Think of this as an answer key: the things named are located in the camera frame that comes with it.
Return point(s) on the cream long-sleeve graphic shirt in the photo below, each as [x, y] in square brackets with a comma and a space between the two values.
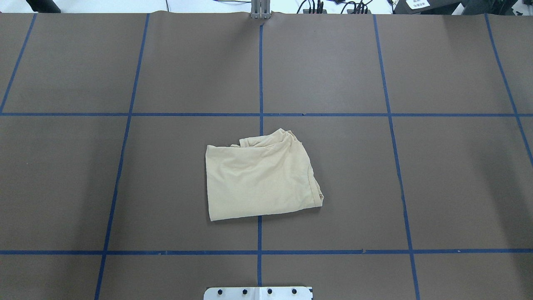
[263, 175]

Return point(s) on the aluminium frame post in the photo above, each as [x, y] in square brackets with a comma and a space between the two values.
[260, 9]

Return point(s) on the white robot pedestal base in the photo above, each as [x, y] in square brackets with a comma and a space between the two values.
[259, 293]

